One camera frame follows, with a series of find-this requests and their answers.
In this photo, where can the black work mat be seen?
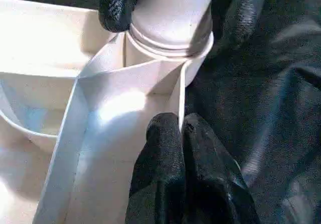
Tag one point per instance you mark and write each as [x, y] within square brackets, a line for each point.
[271, 123]

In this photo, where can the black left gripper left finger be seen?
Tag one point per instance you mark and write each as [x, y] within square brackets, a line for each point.
[158, 184]

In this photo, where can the white plastic table leg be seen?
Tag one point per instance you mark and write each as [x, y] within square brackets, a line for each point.
[170, 13]

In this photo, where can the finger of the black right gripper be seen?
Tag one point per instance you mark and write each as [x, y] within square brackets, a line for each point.
[118, 5]
[241, 13]

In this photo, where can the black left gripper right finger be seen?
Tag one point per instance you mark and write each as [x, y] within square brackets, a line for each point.
[210, 189]

